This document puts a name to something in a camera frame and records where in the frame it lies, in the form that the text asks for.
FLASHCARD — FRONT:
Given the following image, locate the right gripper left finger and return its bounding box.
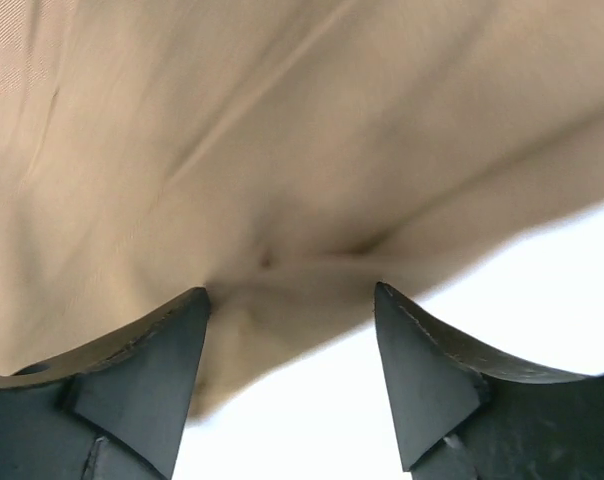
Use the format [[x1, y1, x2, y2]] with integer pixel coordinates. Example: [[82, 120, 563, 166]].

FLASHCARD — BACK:
[[0, 288, 211, 479]]

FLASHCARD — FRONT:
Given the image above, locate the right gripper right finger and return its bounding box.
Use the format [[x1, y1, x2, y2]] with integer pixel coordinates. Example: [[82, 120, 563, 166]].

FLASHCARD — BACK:
[[374, 283, 604, 480]]

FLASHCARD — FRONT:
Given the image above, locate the tan brown skirt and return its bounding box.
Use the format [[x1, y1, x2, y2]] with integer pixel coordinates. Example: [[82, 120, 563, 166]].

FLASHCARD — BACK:
[[0, 1, 604, 415]]

